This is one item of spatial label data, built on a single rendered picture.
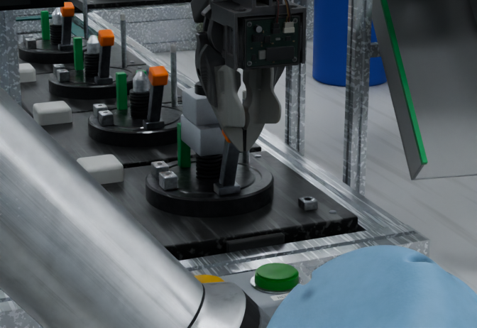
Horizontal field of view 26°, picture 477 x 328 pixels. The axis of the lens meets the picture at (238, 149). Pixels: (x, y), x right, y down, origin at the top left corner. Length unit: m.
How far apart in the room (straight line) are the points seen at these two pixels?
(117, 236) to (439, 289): 0.19
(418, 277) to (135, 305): 0.16
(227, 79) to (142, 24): 1.33
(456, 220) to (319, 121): 0.48
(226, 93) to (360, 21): 0.26
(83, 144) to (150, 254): 0.71
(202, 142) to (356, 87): 0.22
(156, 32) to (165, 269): 1.72
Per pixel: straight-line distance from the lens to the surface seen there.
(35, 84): 1.63
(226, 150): 1.05
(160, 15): 2.31
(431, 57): 1.22
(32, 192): 0.59
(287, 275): 0.93
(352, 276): 0.59
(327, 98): 1.95
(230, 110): 0.99
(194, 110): 1.08
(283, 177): 1.18
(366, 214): 1.12
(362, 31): 1.20
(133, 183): 1.17
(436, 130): 1.17
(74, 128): 1.38
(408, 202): 1.44
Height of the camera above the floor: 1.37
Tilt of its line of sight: 18 degrees down
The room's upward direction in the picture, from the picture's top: straight up
